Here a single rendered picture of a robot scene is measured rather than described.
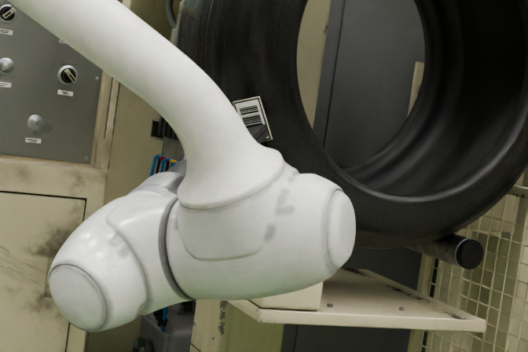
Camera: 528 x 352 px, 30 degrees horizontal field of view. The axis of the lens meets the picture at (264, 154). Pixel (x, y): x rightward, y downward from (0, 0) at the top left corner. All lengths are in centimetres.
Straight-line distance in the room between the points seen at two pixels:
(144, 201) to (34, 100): 102
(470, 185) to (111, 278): 68
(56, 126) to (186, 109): 114
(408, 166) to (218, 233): 86
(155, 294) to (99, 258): 7
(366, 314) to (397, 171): 36
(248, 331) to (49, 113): 59
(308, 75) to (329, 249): 89
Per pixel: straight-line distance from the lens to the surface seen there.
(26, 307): 197
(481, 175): 145
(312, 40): 172
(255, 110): 128
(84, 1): 86
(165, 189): 103
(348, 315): 139
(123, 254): 92
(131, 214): 95
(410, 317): 144
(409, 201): 139
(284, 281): 88
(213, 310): 175
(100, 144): 197
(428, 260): 190
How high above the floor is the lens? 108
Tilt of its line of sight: 3 degrees down
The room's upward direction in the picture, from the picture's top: 8 degrees clockwise
